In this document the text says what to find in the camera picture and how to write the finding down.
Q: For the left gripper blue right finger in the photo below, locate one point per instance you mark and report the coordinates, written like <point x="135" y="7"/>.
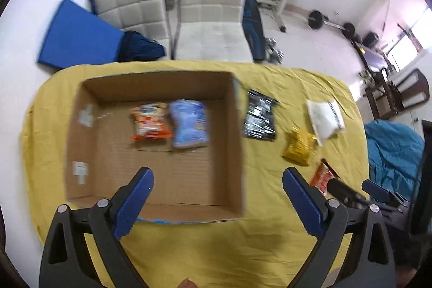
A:
<point x="307" y="201"/>

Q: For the open cardboard box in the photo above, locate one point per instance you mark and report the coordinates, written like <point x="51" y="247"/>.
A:
<point x="192" y="185"/>

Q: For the dark blue cloth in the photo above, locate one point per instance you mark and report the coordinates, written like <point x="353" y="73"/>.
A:
<point x="136" y="47"/>

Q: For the black treadmill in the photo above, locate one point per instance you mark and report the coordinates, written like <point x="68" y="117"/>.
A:
<point x="371" y="59"/>

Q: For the right white padded chair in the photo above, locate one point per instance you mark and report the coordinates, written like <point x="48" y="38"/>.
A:
<point x="211" y="30"/>

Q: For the light blue tissue packet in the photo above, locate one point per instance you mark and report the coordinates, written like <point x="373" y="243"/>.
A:
<point x="190" y="123"/>

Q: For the orange snack packet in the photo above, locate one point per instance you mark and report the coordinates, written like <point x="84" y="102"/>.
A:
<point x="151" y="121"/>

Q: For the dumbbell on floor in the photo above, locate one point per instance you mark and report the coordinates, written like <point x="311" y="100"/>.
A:
<point x="273" y="55"/>

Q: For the white pillow packet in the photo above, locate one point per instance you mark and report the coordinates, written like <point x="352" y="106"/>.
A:
<point x="326" y="119"/>

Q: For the black snack packet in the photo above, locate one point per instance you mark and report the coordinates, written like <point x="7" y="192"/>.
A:
<point x="260" y="119"/>

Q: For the blue foam mat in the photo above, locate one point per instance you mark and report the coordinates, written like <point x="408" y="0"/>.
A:
<point x="75" y="36"/>

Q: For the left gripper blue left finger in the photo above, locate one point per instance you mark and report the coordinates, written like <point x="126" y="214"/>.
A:
<point x="127" y="202"/>

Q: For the dark wooden chair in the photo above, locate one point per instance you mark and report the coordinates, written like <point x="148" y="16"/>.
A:
<point x="388" y="99"/>

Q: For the barbell on floor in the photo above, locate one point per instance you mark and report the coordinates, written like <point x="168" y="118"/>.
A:
<point x="316" y="20"/>

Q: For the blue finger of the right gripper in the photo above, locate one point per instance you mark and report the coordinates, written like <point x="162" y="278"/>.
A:
<point x="345" y="194"/>
<point x="377" y="193"/>

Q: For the left white padded chair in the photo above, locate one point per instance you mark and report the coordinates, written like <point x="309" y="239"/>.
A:
<point x="147" y="17"/>

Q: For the red snack packet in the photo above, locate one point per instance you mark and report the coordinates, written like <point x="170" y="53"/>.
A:
<point x="324" y="173"/>

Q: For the yellow snack packet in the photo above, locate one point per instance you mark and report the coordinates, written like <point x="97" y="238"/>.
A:
<point x="299" y="146"/>

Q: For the white padded chair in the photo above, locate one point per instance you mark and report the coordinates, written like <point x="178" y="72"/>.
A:
<point x="147" y="17"/>
<point x="211" y="30"/>

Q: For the yellow tablecloth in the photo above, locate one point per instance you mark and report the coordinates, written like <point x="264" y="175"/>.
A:
<point x="268" y="244"/>

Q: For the teal blue blanket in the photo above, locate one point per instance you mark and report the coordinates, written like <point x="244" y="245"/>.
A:
<point x="394" y="153"/>

